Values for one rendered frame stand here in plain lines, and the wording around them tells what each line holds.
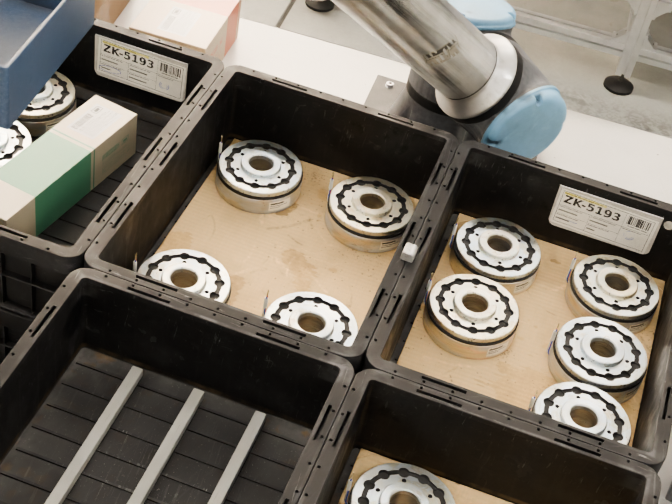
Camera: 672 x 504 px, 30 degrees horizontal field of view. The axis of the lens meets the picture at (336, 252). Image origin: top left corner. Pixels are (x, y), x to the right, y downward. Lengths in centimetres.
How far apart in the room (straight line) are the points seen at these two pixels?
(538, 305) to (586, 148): 53
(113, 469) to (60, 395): 11
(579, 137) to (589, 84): 145
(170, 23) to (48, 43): 67
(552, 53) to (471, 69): 200
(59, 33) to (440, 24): 43
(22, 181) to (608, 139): 95
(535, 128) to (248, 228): 37
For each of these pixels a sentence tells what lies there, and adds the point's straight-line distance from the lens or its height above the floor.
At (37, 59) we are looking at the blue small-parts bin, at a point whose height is 111.
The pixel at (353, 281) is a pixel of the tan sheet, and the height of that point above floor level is 83.
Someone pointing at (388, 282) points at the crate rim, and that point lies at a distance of 129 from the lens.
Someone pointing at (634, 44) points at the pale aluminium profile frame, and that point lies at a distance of 336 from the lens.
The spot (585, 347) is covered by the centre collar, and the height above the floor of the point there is 87.
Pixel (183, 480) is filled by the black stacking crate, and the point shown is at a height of 83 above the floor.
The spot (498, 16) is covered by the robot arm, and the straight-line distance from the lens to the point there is 165.
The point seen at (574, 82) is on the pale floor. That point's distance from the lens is 340.
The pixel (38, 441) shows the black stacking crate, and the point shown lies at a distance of 125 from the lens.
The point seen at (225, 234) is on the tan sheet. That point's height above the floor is 83.
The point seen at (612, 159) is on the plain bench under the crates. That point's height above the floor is 70.
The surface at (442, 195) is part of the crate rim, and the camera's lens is 141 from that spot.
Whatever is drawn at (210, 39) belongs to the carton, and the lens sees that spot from 187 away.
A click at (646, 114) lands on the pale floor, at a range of 337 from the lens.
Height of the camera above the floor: 182
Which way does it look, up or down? 42 degrees down
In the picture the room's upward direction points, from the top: 11 degrees clockwise
